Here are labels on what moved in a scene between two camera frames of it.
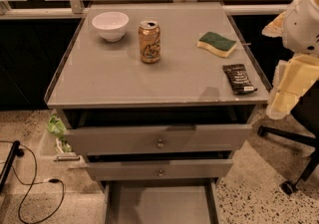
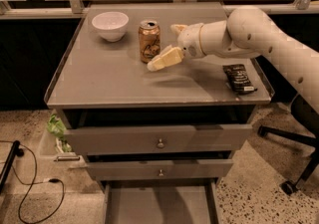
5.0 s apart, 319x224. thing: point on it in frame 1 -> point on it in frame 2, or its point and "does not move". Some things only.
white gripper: x=301 y=26 -> x=189 y=41
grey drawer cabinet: x=158 y=98 does not move
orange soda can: x=150 y=41 does not move
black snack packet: x=239 y=79 does not move
